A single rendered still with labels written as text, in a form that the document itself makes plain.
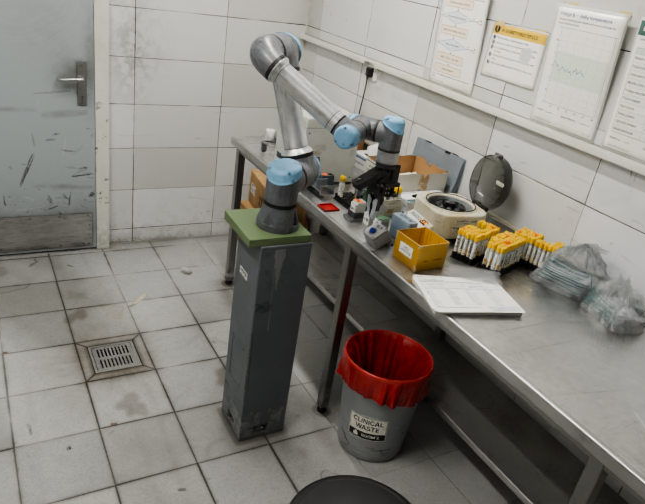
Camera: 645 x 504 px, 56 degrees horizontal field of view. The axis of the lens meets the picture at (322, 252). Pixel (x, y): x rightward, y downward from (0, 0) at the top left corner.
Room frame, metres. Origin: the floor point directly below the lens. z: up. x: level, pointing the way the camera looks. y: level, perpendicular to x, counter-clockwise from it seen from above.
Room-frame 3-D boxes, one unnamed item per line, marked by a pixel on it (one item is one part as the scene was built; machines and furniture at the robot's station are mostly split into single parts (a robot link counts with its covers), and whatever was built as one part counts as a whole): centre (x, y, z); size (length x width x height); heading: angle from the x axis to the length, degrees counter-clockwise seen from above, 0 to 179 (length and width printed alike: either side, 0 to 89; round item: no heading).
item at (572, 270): (1.93, -0.87, 0.97); 0.26 x 0.17 x 0.19; 51
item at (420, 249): (1.93, -0.34, 0.92); 0.13 x 0.13 x 0.10; 35
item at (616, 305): (1.75, -0.97, 0.94); 0.20 x 0.17 x 0.14; 11
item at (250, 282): (1.98, 0.17, 0.44); 0.20 x 0.20 x 0.87; 33
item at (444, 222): (2.27, -0.45, 0.94); 0.30 x 0.24 x 0.12; 114
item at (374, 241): (2.01, -0.20, 0.92); 0.13 x 0.07 x 0.08; 123
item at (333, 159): (2.69, 0.10, 1.03); 0.31 x 0.27 x 0.30; 33
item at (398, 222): (2.07, -0.28, 0.92); 0.10 x 0.07 x 0.10; 35
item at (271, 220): (1.98, 0.17, 0.95); 0.15 x 0.15 x 0.10
